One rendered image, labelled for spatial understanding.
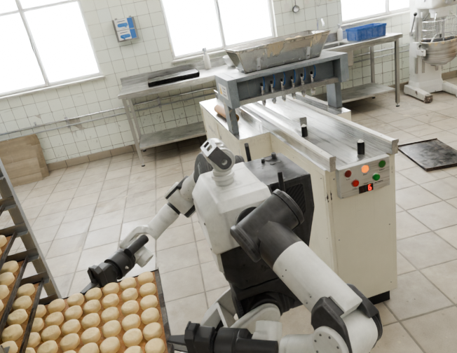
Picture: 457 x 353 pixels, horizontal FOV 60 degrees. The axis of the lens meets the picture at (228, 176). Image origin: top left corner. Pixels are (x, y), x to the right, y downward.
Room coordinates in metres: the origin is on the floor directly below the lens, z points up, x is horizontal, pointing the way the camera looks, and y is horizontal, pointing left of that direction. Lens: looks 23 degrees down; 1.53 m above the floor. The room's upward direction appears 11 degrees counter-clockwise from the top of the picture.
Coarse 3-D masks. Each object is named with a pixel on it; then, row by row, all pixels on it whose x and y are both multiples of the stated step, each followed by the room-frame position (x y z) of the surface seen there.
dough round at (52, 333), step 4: (48, 328) 0.91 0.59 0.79; (52, 328) 0.91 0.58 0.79; (56, 328) 0.91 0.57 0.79; (44, 332) 0.90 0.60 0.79; (48, 332) 0.90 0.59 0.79; (52, 332) 0.90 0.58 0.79; (56, 332) 0.89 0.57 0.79; (60, 332) 0.91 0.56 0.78; (44, 336) 0.88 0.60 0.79; (48, 336) 0.88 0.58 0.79; (52, 336) 0.88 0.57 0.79; (56, 336) 0.89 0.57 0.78; (44, 340) 0.88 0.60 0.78
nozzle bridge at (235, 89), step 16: (288, 64) 2.27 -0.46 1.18; (304, 64) 2.22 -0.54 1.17; (320, 64) 2.33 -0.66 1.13; (336, 64) 2.31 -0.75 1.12; (224, 80) 2.21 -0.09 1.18; (240, 80) 2.16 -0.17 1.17; (256, 80) 2.26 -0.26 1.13; (272, 80) 2.28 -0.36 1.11; (288, 80) 2.30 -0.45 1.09; (304, 80) 2.31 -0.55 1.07; (320, 80) 2.31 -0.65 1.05; (336, 80) 2.29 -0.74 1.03; (224, 96) 2.29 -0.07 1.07; (240, 96) 2.24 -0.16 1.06; (256, 96) 2.23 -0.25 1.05; (272, 96) 2.22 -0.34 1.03; (336, 96) 2.37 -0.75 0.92
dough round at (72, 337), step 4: (64, 336) 0.87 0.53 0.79; (68, 336) 0.87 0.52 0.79; (72, 336) 0.86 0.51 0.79; (76, 336) 0.86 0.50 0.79; (64, 340) 0.85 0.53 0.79; (68, 340) 0.85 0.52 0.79; (72, 340) 0.85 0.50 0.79; (76, 340) 0.85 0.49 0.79; (60, 344) 0.84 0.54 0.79; (64, 344) 0.84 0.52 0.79; (68, 344) 0.84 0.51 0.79; (72, 344) 0.84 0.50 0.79; (76, 344) 0.84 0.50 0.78; (64, 348) 0.83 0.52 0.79; (68, 348) 0.83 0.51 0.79; (72, 348) 0.83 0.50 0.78
